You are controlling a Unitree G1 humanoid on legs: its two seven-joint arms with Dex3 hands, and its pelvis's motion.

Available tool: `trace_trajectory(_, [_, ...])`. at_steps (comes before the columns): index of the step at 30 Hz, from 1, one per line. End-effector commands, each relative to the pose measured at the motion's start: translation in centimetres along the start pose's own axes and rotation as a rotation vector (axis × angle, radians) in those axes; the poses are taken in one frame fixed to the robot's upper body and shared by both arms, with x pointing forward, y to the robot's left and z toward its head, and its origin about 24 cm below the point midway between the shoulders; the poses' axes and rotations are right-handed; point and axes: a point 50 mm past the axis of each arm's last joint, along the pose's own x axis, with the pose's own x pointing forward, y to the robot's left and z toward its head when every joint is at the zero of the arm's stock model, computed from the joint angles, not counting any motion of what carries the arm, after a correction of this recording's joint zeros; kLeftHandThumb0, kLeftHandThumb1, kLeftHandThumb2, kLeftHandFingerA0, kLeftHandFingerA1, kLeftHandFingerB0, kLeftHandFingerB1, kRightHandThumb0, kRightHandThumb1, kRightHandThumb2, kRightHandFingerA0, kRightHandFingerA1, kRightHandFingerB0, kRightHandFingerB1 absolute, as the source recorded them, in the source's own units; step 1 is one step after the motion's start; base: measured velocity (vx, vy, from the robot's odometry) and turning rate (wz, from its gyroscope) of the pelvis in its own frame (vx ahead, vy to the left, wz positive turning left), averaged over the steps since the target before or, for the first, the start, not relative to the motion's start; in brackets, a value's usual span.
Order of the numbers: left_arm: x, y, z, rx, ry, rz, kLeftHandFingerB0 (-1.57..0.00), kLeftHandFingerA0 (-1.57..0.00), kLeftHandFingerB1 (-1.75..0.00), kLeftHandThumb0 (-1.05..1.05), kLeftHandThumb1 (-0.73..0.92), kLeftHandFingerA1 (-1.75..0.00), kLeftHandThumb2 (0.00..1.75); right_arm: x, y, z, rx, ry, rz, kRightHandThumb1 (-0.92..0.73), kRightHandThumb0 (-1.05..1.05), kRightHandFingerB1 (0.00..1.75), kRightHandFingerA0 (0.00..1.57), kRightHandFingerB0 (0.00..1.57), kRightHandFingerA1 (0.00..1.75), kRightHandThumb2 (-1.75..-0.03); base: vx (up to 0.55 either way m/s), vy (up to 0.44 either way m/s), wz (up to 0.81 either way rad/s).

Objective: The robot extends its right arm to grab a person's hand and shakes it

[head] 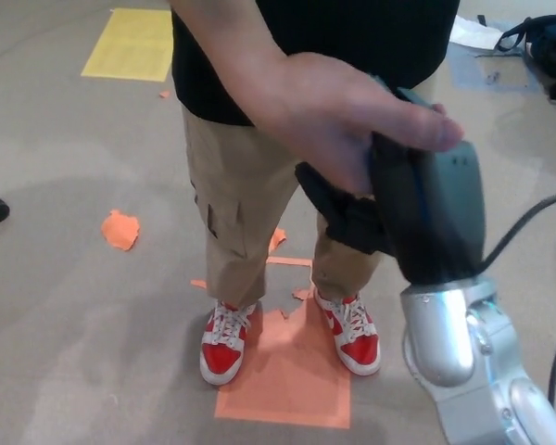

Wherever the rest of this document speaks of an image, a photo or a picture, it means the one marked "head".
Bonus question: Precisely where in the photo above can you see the person's right hand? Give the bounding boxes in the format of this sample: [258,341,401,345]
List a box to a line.
[252,51,466,197]

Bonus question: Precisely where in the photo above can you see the person's right forearm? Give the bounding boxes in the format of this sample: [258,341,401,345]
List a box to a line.
[169,0,291,127]

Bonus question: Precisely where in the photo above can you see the black t-shirt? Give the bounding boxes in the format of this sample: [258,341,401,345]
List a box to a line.
[169,0,461,127]

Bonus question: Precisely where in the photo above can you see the khaki cargo pants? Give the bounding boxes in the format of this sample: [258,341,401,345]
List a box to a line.
[181,76,439,309]

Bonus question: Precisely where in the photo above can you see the blue tape floor square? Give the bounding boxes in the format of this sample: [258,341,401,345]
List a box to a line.
[450,44,542,93]

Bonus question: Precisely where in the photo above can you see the curled orange paper scrap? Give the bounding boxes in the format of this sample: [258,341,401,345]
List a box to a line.
[269,227,289,256]

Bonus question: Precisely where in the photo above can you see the white paper sheet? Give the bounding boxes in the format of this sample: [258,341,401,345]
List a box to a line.
[449,14,505,48]

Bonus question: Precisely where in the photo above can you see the yellow rectangular floor marker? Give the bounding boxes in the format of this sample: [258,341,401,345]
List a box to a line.
[80,7,174,83]

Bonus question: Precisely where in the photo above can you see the dark blue backpack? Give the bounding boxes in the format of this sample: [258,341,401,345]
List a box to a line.
[494,13,556,75]

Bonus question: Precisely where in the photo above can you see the red white left sneaker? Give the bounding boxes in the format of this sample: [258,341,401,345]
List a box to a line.
[311,286,383,376]

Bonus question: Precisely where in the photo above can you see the red white sneaker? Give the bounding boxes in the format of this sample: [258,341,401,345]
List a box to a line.
[311,286,383,376]
[198,299,261,387]

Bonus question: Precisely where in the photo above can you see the large crumpled orange paper scrap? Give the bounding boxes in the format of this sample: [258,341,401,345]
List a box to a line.
[100,209,142,252]

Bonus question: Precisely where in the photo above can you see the red white right sneaker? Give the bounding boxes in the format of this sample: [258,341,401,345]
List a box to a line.
[198,299,261,387]

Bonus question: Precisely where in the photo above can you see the orange square floor marker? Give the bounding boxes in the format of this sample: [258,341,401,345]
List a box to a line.
[213,256,353,430]

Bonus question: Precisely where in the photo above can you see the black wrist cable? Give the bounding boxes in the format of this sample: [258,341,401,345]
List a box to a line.
[479,190,556,409]

